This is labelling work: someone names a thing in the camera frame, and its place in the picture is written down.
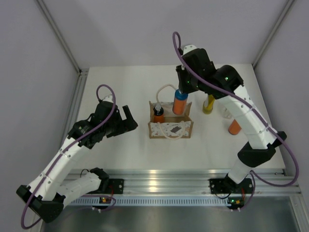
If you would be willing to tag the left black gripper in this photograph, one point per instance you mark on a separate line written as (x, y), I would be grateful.
(129, 123)

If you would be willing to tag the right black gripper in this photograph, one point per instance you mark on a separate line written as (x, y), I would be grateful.
(181, 71)

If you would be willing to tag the dark blue pump bottle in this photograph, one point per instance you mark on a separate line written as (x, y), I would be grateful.
(234, 128)
(158, 114)

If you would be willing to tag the light blue pump bottle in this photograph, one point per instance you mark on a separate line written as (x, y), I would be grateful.
(179, 104)

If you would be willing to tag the yellow bottle red cap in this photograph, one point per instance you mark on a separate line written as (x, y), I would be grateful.
(208, 105)

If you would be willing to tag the clear bottle grey cap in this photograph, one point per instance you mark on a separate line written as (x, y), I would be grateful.
(226, 114)

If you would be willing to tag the dark blue front pump bottle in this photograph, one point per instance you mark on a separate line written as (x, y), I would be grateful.
(234, 128)

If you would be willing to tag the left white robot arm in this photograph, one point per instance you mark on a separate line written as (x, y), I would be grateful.
(47, 195)

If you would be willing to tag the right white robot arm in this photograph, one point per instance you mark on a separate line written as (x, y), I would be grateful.
(198, 73)

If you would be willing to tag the burlap canvas tote bag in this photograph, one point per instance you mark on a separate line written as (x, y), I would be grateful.
(175, 126)

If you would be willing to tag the aluminium mounting rail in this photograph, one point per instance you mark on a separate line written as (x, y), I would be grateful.
(190, 182)

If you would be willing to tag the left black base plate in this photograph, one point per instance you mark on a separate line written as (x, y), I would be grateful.
(115, 186)

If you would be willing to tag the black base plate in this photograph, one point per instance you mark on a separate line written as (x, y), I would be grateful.
(218, 186)
(115, 186)

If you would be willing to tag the left aluminium frame post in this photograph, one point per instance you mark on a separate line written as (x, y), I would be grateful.
(58, 34)

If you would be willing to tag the aluminium frame post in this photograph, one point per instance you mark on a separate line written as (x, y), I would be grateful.
(58, 34)
(288, 5)

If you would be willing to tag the slotted grey cable duct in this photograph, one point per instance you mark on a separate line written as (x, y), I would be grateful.
(154, 201)

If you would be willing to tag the right aluminium frame post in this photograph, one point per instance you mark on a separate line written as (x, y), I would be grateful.
(288, 5)

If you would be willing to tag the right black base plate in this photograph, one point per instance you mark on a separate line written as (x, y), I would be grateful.
(218, 186)

